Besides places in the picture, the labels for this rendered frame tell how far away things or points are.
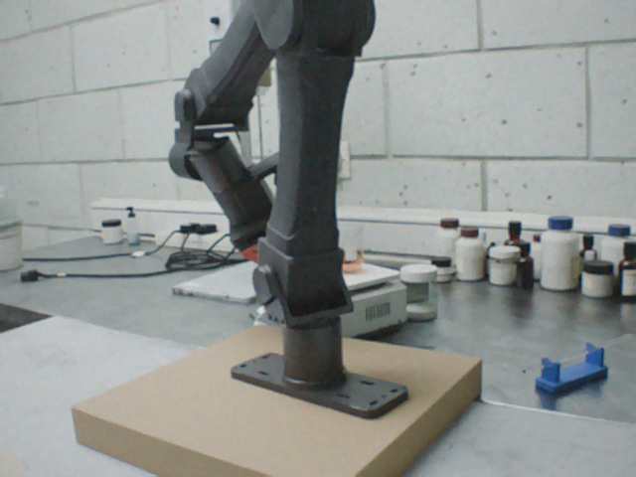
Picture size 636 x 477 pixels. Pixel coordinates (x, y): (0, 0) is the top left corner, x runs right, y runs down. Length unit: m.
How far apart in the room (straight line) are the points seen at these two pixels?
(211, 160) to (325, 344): 0.28
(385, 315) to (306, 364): 0.34
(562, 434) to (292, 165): 0.38
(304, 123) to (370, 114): 0.93
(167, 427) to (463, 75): 1.03
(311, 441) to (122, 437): 0.19
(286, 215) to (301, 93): 0.12
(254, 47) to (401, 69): 0.83
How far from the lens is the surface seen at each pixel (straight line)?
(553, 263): 1.25
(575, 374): 0.85
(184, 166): 0.88
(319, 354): 0.68
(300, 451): 0.60
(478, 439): 0.71
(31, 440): 0.79
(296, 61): 0.62
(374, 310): 0.99
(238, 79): 0.77
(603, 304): 1.19
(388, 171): 1.54
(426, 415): 0.67
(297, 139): 0.64
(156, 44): 1.99
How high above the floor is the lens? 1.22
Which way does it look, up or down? 10 degrees down
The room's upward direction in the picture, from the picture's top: 3 degrees counter-clockwise
